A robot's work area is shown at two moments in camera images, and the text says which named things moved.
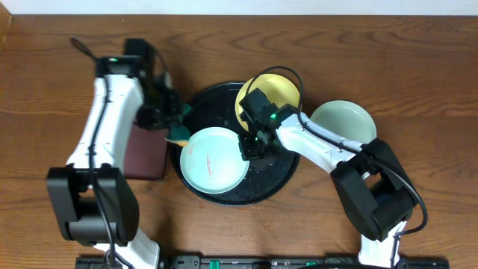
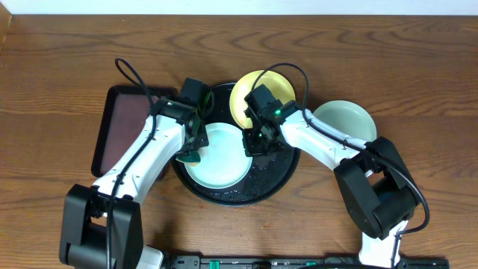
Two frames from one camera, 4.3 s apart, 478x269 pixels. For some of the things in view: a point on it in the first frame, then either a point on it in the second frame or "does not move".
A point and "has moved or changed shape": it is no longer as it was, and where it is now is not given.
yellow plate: (278, 89) has moved or changed shape
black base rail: (270, 261) does not move
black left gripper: (175, 113) to (204, 136)
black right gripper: (247, 152) does not move
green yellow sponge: (180, 134) has moved or changed shape
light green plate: (346, 119) does not move
